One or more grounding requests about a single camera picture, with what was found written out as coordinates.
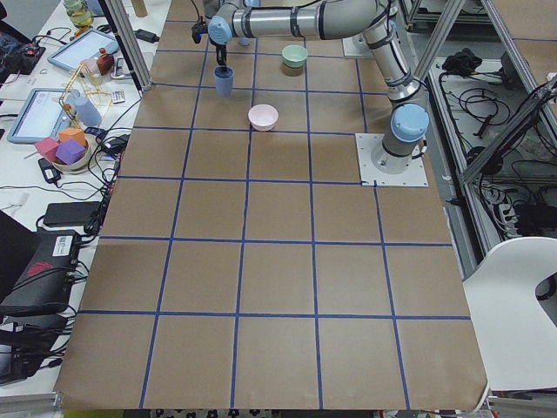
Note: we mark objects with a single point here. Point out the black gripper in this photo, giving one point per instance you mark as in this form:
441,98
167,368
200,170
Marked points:
221,52

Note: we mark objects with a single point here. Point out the mint green bowl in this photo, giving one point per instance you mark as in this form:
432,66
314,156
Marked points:
294,56

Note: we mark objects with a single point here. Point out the cardboard tube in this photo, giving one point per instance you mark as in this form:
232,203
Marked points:
139,8

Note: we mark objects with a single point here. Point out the light blue cup on desk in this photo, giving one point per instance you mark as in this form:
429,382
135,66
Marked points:
87,112

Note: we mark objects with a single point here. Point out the blue cup near arm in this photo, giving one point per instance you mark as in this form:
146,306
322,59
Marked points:
244,41

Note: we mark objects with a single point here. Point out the bowl of foam cubes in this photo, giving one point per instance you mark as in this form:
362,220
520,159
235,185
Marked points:
69,152

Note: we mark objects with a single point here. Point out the teach pendant tablet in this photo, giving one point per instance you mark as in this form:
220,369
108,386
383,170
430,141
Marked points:
86,46
40,117

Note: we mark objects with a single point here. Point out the aluminium frame post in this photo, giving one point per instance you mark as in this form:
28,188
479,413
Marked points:
118,20

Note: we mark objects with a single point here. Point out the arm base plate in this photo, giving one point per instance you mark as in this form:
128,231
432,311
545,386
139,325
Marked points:
379,168
356,48

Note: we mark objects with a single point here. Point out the pink bowl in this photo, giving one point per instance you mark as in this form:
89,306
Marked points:
263,117

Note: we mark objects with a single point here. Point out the black power adapter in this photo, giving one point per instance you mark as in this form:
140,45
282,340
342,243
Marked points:
147,36

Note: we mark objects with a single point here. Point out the brown glass bottle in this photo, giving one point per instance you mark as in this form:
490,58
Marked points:
105,62

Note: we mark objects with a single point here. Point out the teach pendant tablet far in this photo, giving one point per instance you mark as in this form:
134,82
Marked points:
86,46

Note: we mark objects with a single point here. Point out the white chair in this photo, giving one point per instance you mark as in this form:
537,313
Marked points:
517,338

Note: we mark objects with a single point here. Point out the gold wire rack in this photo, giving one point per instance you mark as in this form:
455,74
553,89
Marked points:
84,82

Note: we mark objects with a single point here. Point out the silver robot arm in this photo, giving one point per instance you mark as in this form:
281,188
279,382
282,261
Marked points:
328,21

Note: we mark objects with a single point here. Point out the teach pendant tablet near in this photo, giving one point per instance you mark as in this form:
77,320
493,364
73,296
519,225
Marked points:
40,117

